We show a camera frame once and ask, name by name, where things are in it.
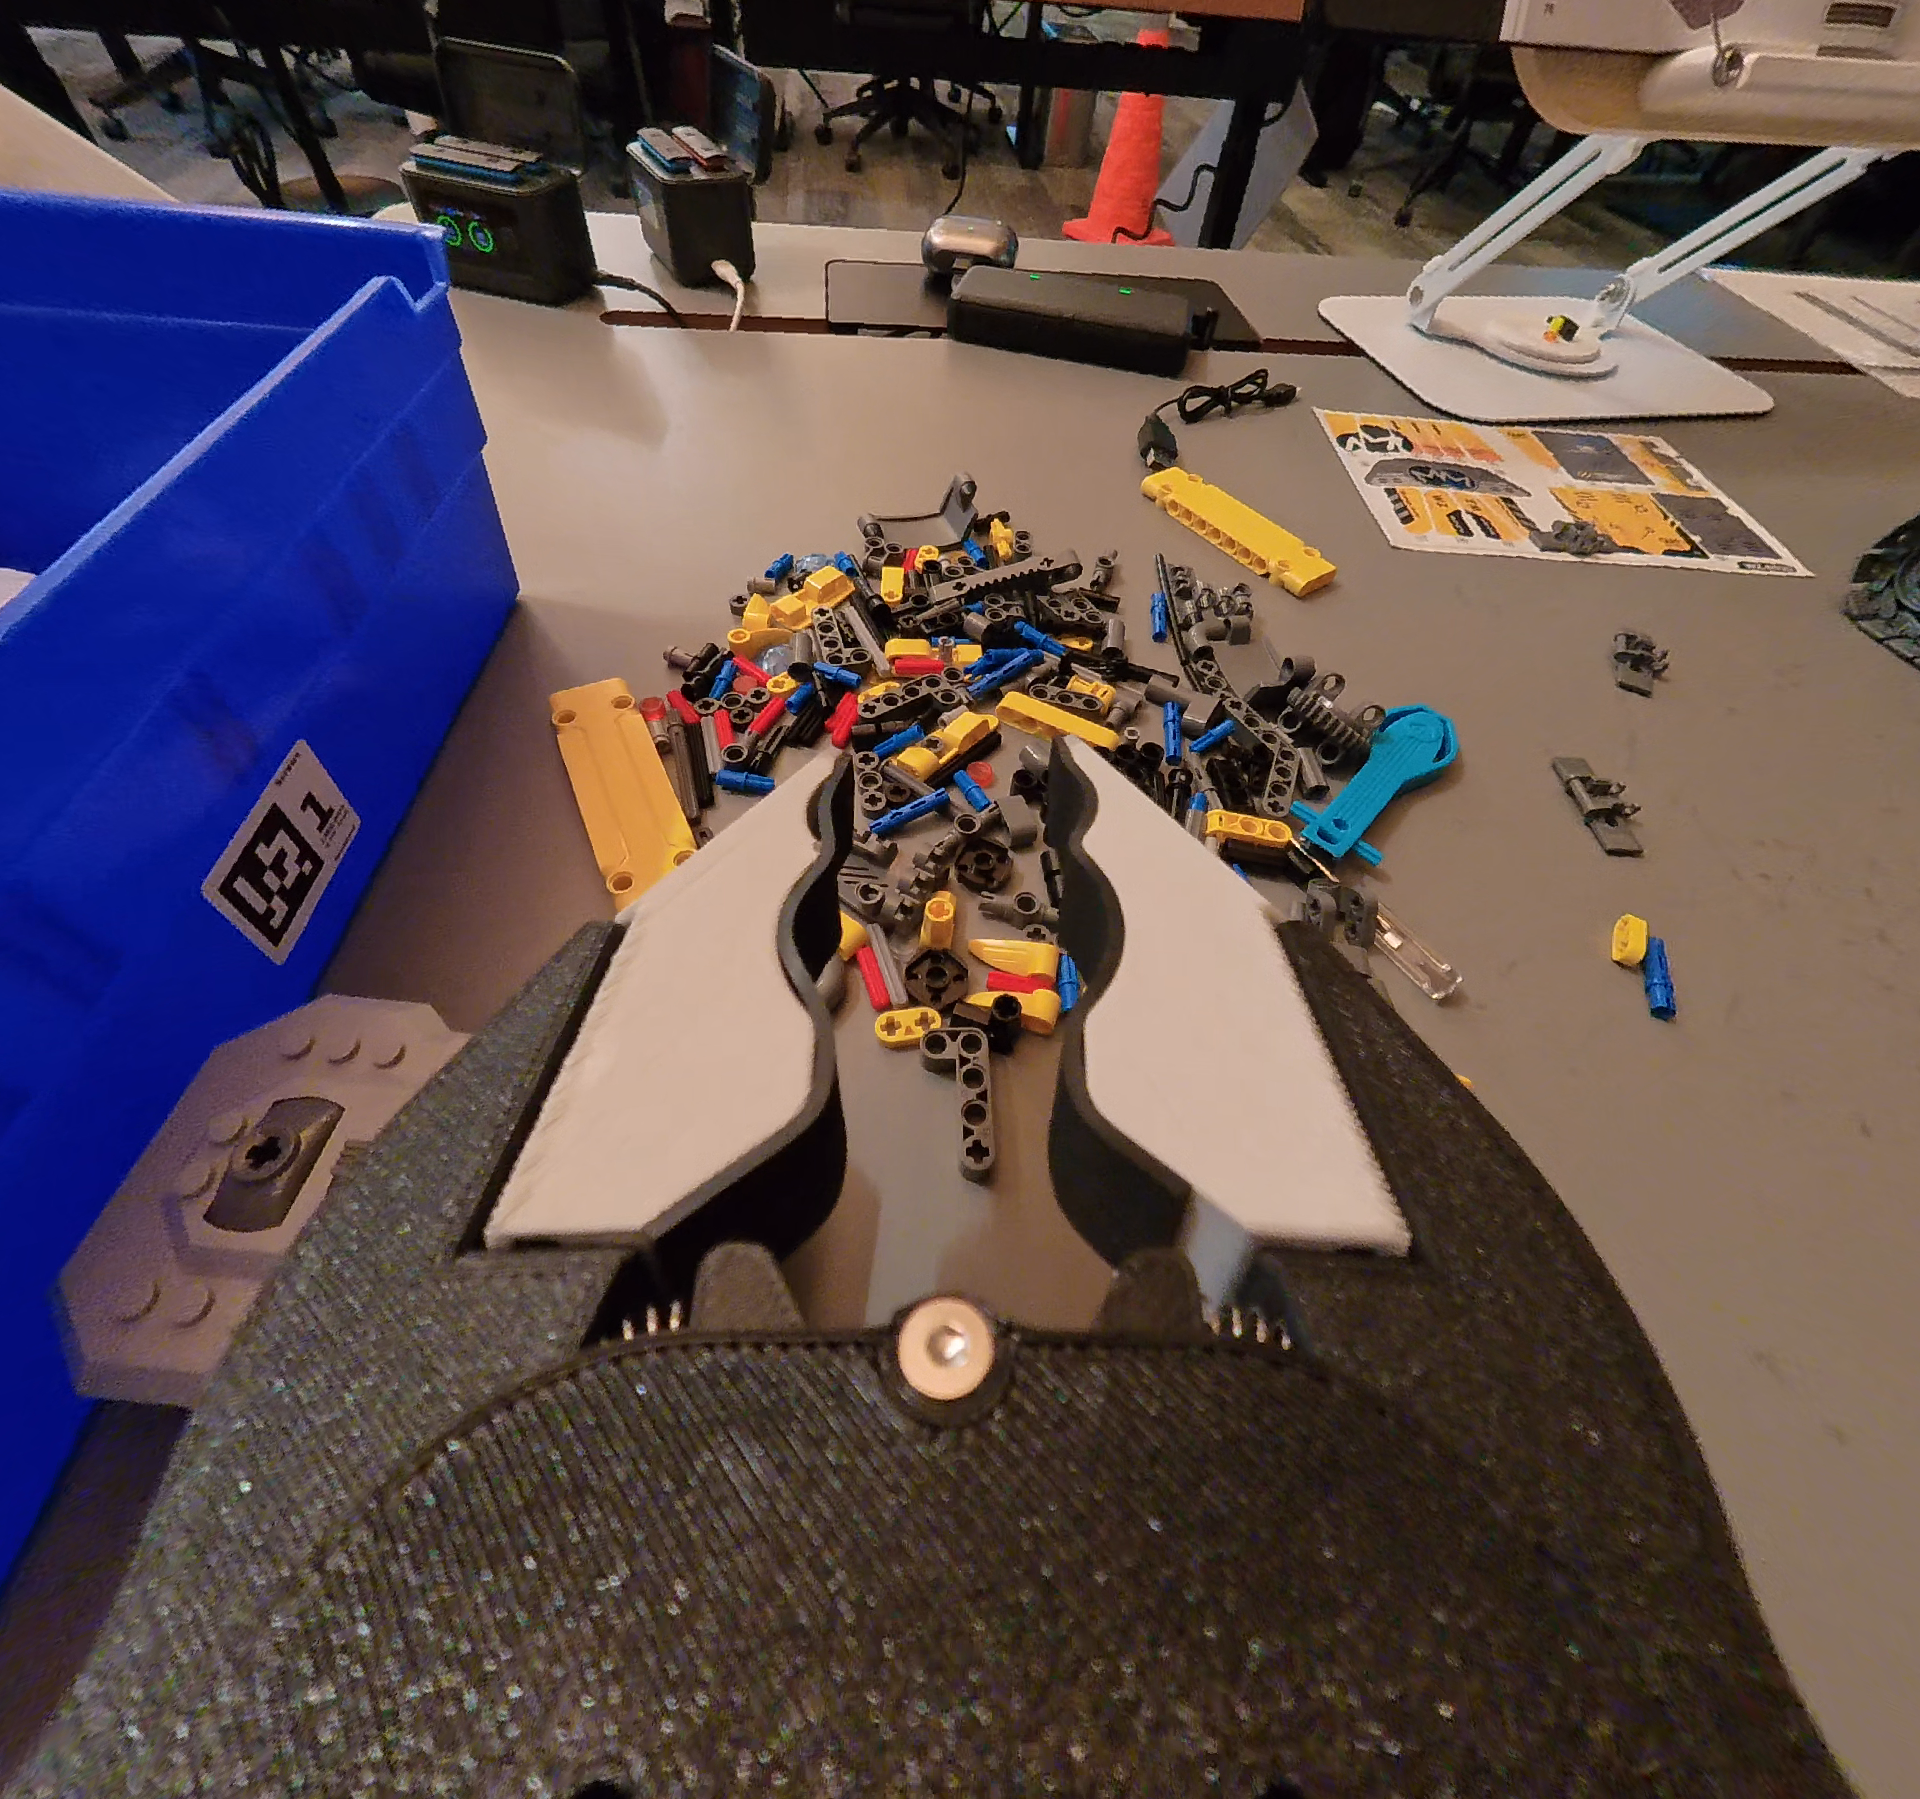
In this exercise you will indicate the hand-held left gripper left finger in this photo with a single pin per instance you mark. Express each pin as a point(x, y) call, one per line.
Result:
point(662, 1081)

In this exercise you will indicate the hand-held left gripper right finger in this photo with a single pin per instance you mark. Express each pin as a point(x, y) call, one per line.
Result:
point(1231, 1081)

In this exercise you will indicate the pile of toy building parts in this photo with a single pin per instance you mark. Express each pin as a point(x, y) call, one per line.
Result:
point(963, 742)

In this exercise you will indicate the black toy track link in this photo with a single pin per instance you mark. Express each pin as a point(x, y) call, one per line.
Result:
point(1638, 661)
point(1599, 803)
point(1574, 534)

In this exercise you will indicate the clear plastic toy piece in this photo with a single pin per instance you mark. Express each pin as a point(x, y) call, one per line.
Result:
point(1417, 955)

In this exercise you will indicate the long yellow toy block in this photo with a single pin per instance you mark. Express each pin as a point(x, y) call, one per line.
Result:
point(623, 795)
point(1237, 534)

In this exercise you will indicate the teal plastic tool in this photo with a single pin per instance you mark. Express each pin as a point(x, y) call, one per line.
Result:
point(1383, 780)

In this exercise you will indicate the grey toy motor block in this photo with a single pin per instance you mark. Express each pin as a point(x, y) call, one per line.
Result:
point(255, 1185)

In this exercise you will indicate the small blue yellow toy piece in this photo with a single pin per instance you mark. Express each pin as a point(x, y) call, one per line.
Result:
point(1644, 962)

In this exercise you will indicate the blue plastic bin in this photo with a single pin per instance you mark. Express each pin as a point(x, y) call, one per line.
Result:
point(227, 555)

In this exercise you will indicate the instruction booklet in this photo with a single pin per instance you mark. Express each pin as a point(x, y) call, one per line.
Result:
point(1559, 481)

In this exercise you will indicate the white stand base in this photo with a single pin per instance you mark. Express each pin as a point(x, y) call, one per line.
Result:
point(1501, 361)

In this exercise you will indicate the black box device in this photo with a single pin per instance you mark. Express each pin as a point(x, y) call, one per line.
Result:
point(1081, 314)

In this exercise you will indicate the yellow black tracked toy vehicle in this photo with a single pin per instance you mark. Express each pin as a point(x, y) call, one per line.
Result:
point(1889, 590)

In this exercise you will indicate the black battery charger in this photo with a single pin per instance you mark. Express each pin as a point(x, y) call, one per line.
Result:
point(691, 209)
point(495, 225)

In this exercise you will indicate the grey rounded device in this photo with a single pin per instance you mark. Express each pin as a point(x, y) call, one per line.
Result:
point(973, 243)

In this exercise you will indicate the orange traffic cone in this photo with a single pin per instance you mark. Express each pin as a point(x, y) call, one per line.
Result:
point(1123, 166)

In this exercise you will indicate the white printed paper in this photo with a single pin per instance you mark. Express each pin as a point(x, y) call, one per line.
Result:
point(1830, 332)

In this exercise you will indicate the black office chair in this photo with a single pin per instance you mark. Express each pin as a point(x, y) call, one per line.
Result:
point(227, 121)
point(906, 121)

